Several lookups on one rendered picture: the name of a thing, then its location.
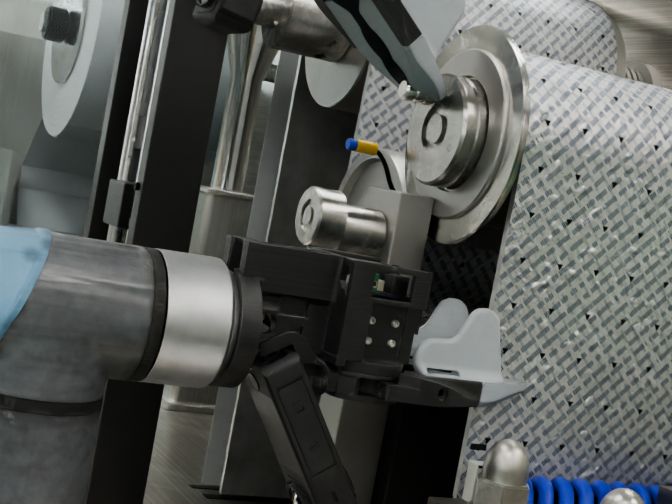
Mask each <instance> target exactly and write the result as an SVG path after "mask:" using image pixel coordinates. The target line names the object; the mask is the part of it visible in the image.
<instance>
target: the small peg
mask: <svg viewBox="0 0 672 504"><path fill-rule="evenodd" d="M398 94H399V97H400V99H401V100H405V101H411V102H414V103H420V104H423V105H429V106H431V107H438V106H439V105H440V104H441V102H442V100H440V101H438V100H436V99H434V98H431V97H429V96H427V95H425V94H423V93H421V92H419V91H417V90H414V89H413V88H412V87H411V86H410V84H409V82H408V79H404V80H403V81H402V82H401V83H400V86H399V89H398Z"/></svg>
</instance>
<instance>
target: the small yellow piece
mask: <svg viewBox="0 0 672 504"><path fill-rule="evenodd" d="M346 149H347V150H351V151H355V152H358V153H363V154H368V155H373V156H374V155H377V156H378V157H379V159H380V160H381V162H382V165H383V168H384V171H385V175H386V180H387V183H388V186H389V189H390V190H394V191H396V190H395V188H394V186H393V183H392V180H391V175H390V171H389V167H388V164H387V162H386V160H385V158H384V156H383V154H382V153H381V152H380V151H379V150H378V144H377V143H374V142H369V141H364V140H359V139H357V140H356V139H352V138H349V139H348V140H347V141H346Z"/></svg>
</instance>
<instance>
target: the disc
mask: <svg viewBox="0 0 672 504"><path fill-rule="evenodd" d="M472 48H477V49H481V50H485V51H487V52H489V53H490V54H492V55H493V56H494V57H495V58H496V59H497V61H498V62H499V64H500V65H501V67H502V69H503V72H504V74H505V78H506V81H507V86H508V92H509V124H508V132H507V138H506V142H505V147H504V150H503V154H502V157H501V160H500V163H499V166H498V168H497V171H496V173H495V175H494V177H493V179H492V181H491V183H490V185H489V187H488V189H487V190H486V192H485V193H484V195H483V196H482V197H481V199H480V200H479V201H478V202H477V203H476V205H475V206H474V207H473V208H471V209H470V210H469V211H468V212H466V213H465V214H463V215H461V216H460V217H457V218H453V219H443V218H438V217H436V216H434V215H432V214H431V219H430V224H429V229H428V234H427V236H428V237H429V238H430V239H432V240H434V241H436V242H438V243H443V244H459V243H462V242H464V241H467V240H469V239H470V238H472V237H474V236H475V235H476V234H478V233H479V232H480V231H481V230H482V229H483V228H484V227H485V226H486V225H487V224H488V223H489V222H490V221H491V220H492V219H493V217H494V216H495V215H496V213H497V212H498V211H499V209H500V208H501V206H502V204H503V203H504V201H505V199H506V198H507V196H508V194H509V192H510V190H511V188H512V185H513V183H514V181H515V178H516V176H517V173H518V170H519V167H520V164H521V161H522V158H523V154H524V150H525V146H526V141H527V135H528V129H529V120H530V86H529V78H528V73H527V69H526V65H525V62H524V59H523V56H522V53H521V51H520V49H519V47H518V45H517V44H516V42H515V41H514V39H513V38H512V37H511V36H510V35H509V34H508V33H507V32H505V31H504V30H502V29H500V28H498V27H494V26H490V25H479V26H475V27H472V28H469V29H467V30H466V31H464V32H462V33H461V34H459V35H458V36H457V37H456V38H454V39H453V40H452V41H451V42H450V43H449V44H448V45H447V46H446V47H445V49H444V50H443V51H442V52H441V53H440V55H439V56H438V58H437V59H436V63H437V65H438V67H439V70H441V69H442V68H443V66H444V65H445V64H446V63H447V62H448V61H449V60H450V59H451V58H453V57H454V56H455V55H457V54H458V53H460V52H462V51H464V50H467V49H472ZM405 182H406V191H407V193H411V194H416V195H418V193H417V189H416V186H415V181H414V175H413V172H412V170H411V167H410V165H409V160H408V154H407V142H406V152H405Z"/></svg>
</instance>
